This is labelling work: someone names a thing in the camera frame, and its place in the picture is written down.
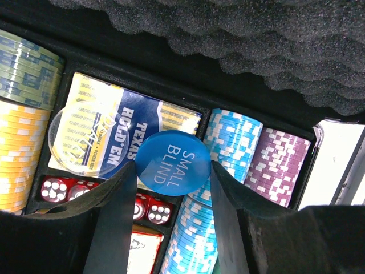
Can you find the red translucent die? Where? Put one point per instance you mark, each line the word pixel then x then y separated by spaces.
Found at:
pixel 158 211
pixel 53 190
pixel 80 188
pixel 141 204

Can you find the purple poker chip row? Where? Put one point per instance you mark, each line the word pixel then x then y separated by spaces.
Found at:
pixel 276 164

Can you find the green poker chip row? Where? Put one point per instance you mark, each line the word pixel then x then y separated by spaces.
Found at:
pixel 232 139

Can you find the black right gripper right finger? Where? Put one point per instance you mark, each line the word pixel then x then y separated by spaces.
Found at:
pixel 255 235

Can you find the clear dealer button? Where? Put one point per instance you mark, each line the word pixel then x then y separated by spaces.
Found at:
pixel 88 138

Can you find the black poker case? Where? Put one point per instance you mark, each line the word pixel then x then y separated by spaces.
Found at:
pixel 289 64

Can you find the blue texas holdem card deck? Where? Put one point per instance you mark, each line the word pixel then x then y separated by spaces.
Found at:
pixel 144 114

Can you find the red playing card deck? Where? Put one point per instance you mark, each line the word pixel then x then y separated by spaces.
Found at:
pixel 144 246

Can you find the light blue poker chip row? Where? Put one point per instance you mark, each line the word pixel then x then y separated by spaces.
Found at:
pixel 192 246

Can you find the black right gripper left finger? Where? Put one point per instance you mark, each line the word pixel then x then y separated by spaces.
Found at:
pixel 90 234

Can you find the yellow poker chip row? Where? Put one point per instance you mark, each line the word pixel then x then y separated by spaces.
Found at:
pixel 22 133

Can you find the blue small blind button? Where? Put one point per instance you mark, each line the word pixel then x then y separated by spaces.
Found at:
pixel 173 163

